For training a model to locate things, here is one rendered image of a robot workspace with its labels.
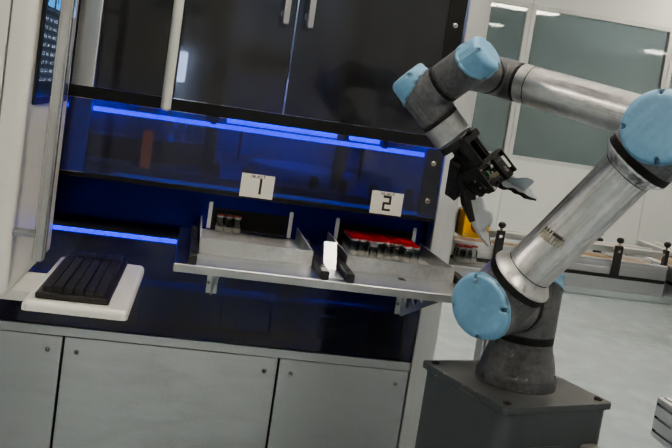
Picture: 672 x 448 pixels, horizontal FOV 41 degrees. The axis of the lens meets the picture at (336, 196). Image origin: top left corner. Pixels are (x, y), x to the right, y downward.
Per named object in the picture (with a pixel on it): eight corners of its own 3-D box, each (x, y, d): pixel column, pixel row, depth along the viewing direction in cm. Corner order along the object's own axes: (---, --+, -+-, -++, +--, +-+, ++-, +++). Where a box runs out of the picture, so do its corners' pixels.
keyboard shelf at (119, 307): (24, 262, 213) (25, 251, 212) (143, 275, 217) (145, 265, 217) (-25, 308, 168) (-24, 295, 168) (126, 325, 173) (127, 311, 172)
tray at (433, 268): (325, 244, 241) (327, 231, 241) (418, 255, 245) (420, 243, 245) (345, 270, 208) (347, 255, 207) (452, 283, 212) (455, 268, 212)
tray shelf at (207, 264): (179, 233, 235) (180, 226, 235) (435, 264, 246) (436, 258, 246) (172, 271, 188) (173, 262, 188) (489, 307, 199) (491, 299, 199)
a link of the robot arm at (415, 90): (417, 65, 161) (382, 91, 166) (453, 114, 162) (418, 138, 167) (429, 54, 168) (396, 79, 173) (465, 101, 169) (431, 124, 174)
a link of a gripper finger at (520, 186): (550, 195, 171) (510, 180, 167) (532, 201, 176) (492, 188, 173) (552, 180, 171) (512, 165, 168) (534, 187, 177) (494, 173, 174)
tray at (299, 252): (199, 228, 236) (200, 215, 235) (296, 240, 240) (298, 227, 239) (198, 252, 202) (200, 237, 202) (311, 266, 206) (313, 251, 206)
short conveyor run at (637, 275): (437, 271, 248) (447, 215, 246) (424, 260, 263) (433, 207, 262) (665, 298, 259) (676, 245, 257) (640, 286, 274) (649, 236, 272)
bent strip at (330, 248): (320, 265, 209) (324, 240, 208) (333, 267, 209) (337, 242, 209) (329, 278, 195) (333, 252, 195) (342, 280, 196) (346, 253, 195)
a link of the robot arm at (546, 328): (566, 335, 170) (579, 266, 169) (535, 344, 160) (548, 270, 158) (510, 319, 177) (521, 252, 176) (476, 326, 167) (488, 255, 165)
